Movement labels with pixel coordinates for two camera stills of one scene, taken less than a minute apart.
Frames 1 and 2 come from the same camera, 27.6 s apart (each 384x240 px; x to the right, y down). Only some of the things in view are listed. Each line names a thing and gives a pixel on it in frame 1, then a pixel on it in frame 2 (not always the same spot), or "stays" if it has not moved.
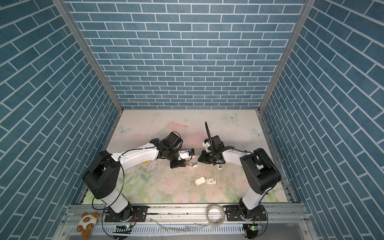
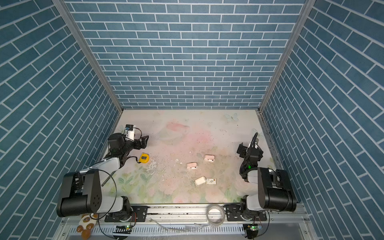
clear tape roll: x=217 y=206 stays
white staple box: x=200 y=181 stays
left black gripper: x=178 y=163 -> x=142 y=143
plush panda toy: x=86 y=223 stays
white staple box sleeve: x=211 y=181 stays
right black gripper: x=204 y=159 -> x=245 y=149
